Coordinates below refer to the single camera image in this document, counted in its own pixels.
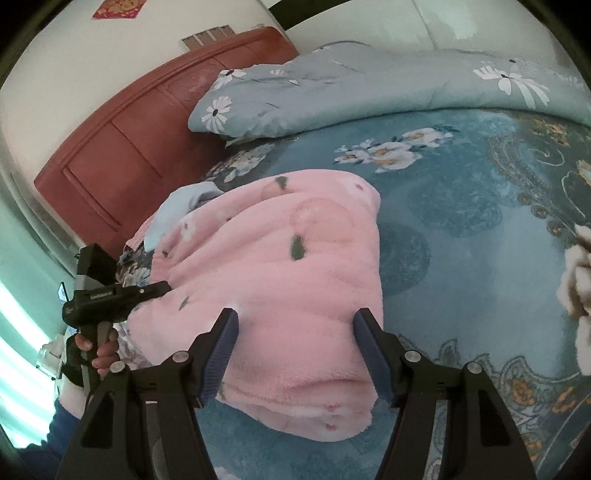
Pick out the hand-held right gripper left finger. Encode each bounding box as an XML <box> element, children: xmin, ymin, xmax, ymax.
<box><xmin>54</xmin><ymin>307</ymin><xmax>240</xmax><ymax>480</ymax></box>

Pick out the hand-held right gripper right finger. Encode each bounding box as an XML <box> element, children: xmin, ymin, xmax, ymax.
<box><xmin>352</xmin><ymin>307</ymin><xmax>539</xmax><ymax>480</ymax></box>

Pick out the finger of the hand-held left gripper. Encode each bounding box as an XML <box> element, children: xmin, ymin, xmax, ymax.
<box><xmin>134</xmin><ymin>280</ymin><xmax>173</xmax><ymax>308</ymax></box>

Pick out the pink floral fleece garment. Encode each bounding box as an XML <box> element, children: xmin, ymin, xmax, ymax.
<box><xmin>121</xmin><ymin>168</ymin><xmax>385</xmax><ymax>437</ymax></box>

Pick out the person's left forearm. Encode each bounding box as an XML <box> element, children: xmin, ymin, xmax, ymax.
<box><xmin>44</xmin><ymin>376</ymin><xmax>93</xmax><ymax>450</ymax></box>

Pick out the person's left hand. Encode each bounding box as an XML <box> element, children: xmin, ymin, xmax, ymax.
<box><xmin>74</xmin><ymin>329</ymin><xmax>120</xmax><ymax>378</ymax></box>

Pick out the pale green curtain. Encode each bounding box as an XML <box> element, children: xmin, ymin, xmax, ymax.
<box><xmin>0</xmin><ymin>175</ymin><xmax>81</xmax><ymax>450</ymax></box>

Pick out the light blue cloth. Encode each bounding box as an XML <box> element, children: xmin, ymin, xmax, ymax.
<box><xmin>144</xmin><ymin>181</ymin><xmax>222</xmax><ymax>252</ymax></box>

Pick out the red-brown wooden headboard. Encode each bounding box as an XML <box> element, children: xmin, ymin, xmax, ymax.
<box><xmin>33</xmin><ymin>25</ymin><xmax>301</xmax><ymax>245</ymax></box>

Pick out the teal floral bedspread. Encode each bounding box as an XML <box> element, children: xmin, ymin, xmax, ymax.
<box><xmin>117</xmin><ymin>104</ymin><xmax>591</xmax><ymax>480</ymax></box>

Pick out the light blue daisy quilt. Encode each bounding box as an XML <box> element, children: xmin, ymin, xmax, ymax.
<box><xmin>187</xmin><ymin>41</ymin><xmax>591</xmax><ymax>141</ymax></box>

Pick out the white wardrobe with black stripe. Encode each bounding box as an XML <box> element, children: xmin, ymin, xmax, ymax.
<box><xmin>265</xmin><ymin>0</ymin><xmax>564</xmax><ymax>54</ymax></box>

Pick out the grey wall panel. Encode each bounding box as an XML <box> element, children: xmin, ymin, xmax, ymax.
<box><xmin>181</xmin><ymin>25</ymin><xmax>232</xmax><ymax>51</ymax></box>

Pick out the red wall decoration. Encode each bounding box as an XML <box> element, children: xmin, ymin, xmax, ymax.
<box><xmin>92</xmin><ymin>0</ymin><xmax>141</xmax><ymax>20</ymax></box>

